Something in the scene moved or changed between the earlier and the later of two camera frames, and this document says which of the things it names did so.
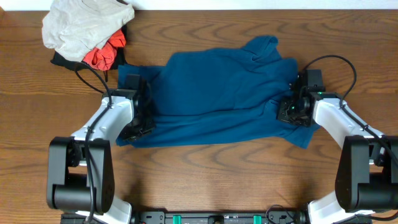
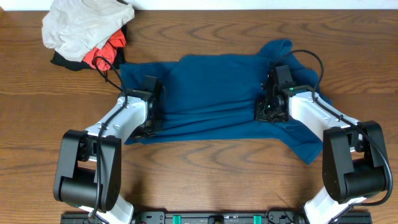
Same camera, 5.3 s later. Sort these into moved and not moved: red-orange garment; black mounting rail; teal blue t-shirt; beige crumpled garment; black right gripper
Moved: black right gripper; teal blue t-shirt
Not moved: beige crumpled garment; black mounting rail; red-orange garment
